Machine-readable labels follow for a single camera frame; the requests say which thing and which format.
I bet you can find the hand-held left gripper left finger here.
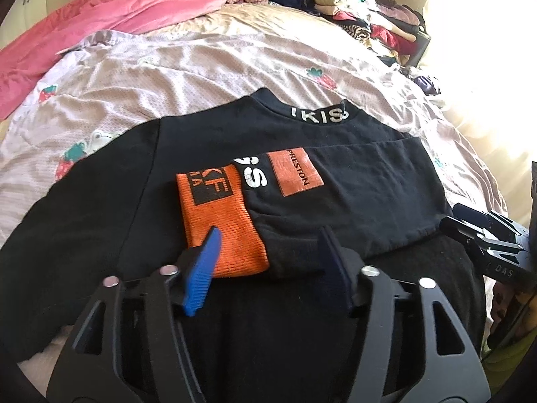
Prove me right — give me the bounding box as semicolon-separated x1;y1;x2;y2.
46;227;223;403

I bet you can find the strawberry printed quilt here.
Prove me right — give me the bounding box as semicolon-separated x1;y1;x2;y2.
0;29;509;359

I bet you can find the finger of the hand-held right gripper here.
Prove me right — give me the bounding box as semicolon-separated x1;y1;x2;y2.
452;203;527;238
439;216;525;263

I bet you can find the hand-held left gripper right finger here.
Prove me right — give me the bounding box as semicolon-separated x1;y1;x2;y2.
320;227;490;403

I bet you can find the black sweatshirt with orange cuffs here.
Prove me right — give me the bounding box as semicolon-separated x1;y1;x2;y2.
0;88;487;403

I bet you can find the pile of folded clothes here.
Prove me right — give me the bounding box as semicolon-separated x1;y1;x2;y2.
268;0;426;68

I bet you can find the dark box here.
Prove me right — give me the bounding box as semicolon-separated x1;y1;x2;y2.
408;29;433;68

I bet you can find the pink blanket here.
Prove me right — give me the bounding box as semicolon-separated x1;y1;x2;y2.
0;0;230;120

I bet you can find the white bag of clothes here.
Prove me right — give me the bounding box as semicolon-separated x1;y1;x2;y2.
409;66;446;98

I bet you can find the beige bed sheet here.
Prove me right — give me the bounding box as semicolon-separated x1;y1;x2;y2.
134;2;370;47

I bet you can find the person's green floral clothing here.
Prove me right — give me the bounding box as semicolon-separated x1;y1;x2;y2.
482;279;537;403

